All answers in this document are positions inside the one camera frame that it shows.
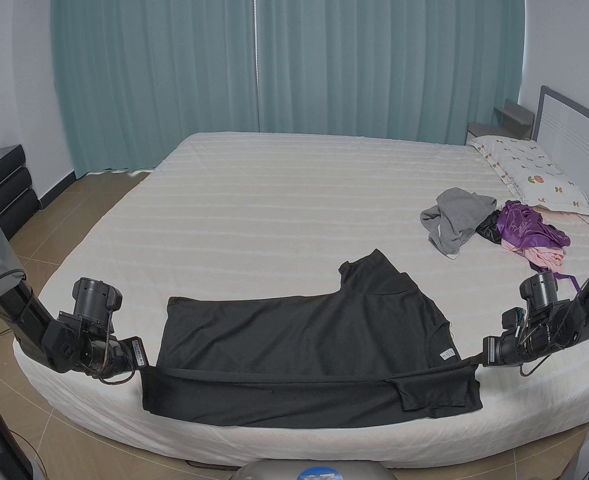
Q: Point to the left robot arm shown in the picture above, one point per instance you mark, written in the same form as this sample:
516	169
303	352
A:
34	328

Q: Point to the pink garment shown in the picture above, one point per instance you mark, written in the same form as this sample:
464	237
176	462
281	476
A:
544	258

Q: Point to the black T-shirt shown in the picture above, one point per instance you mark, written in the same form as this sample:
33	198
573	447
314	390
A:
299	328

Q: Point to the grey bedside table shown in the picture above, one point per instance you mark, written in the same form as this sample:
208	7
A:
484	130

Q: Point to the grey garment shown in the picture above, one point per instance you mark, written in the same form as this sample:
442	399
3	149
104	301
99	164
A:
457	208

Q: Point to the bed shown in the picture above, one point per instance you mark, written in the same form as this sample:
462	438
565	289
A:
274	218

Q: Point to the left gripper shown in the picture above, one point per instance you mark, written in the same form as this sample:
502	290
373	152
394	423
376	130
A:
137	353

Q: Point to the black shiny garment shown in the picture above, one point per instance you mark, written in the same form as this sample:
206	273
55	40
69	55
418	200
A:
489	230

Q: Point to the blue-green curtain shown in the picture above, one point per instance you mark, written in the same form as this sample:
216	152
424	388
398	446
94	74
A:
174	68

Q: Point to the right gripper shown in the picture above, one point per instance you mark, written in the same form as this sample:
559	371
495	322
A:
499	352

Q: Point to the white printed pillow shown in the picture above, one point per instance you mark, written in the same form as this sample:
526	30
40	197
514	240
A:
529	168

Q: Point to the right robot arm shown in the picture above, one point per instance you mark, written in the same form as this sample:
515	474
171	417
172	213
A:
574	323

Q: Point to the purple garment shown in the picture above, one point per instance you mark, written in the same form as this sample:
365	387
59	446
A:
519	223

